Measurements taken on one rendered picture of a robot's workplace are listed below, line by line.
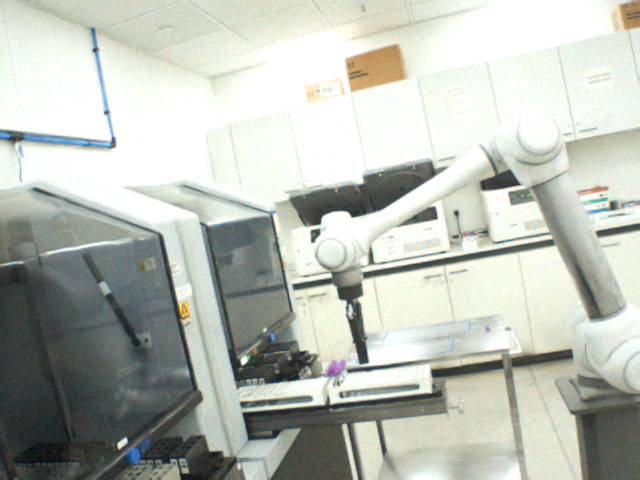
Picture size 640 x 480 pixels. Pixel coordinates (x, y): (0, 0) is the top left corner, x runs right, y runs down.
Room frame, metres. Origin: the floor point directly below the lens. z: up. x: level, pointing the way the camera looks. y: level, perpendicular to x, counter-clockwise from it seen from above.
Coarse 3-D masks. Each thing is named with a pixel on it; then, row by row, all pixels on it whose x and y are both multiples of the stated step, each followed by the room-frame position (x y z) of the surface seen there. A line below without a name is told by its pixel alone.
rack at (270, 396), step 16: (272, 384) 1.66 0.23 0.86; (288, 384) 1.63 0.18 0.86; (304, 384) 1.60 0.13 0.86; (320, 384) 1.57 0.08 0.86; (240, 400) 1.59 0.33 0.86; (256, 400) 1.64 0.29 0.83; (272, 400) 1.62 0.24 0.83; (288, 400) 1.64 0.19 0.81; (304, 400) 1.61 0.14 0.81; (320, 400) 1.52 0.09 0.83
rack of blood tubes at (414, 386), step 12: (372, 372) 1.58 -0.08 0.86; (384, 372) 1.56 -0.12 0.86; (396, 372) 1.54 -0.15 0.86; (408, 372) 1.51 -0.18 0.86; (420, 372) 1.49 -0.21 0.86; (348, 384) 1.52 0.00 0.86; (360, 384) 1.50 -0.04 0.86; (372, 384) 1.48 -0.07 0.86; (384, 384) 1.48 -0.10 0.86; (396, 384) 1.47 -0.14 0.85; (408, 384) 1.56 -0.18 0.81; (420, 384) 1.45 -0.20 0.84; (336, 396) 1.51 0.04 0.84; (348, 396) 1.52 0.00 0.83; (360, 396) 1.49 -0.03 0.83; (372, 396) 1.49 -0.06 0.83; (384, 396) 1.48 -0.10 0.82
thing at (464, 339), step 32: (480, 320) 2.07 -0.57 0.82; (352, 352) 2.00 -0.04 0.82; (384, 352) 1.92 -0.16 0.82; (416, 352) 1.83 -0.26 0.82; (448, 352) 1.76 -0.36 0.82; (480, 352) 1.69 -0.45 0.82; (512, 352) 1.72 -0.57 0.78; (512, 384) 1.67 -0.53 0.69; (512, 416) 1.68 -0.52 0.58; (352, 448) 1.84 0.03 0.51; (384, 448) 2.24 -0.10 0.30; (448, 448) 2.14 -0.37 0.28; (480, 448) 2.08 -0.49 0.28; (512, 448) 2.02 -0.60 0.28
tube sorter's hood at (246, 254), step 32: (160, 192) 1.89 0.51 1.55; (192, 192) 2.10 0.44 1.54; (224, 224) 1.68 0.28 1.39; (256, 224) 1.95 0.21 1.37; (224, 256) 1.63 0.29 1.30; (256, 256) 1.89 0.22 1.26; (224, 288) 1.59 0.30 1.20; (256, 288) 1.83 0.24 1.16; (256, 320) 1.77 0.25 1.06; (288, 320) 2.04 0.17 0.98
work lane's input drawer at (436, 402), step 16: (432, 384) 1.48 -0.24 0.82; (368, 400) 1.48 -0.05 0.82; (384, 400) 1.47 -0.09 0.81; (400, 400) 1.46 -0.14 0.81; (416, 400) 1.44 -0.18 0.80; (432, 400) 1.43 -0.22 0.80; (448, 400) 1.52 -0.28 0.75; (256, 416) 1.56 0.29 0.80; (272, 416) 1.55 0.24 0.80; (288, 416) 1.53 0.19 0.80; (304, 416) 1.52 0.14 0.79; (320, 416) 1.51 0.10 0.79; (336, 416) 1.50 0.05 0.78; (352, 416) 1.48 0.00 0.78; (368, 416) 1.47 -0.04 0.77; (384, 416) 1.46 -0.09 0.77; (400, 416) 1.45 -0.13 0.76; (416, 416) 1.44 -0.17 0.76
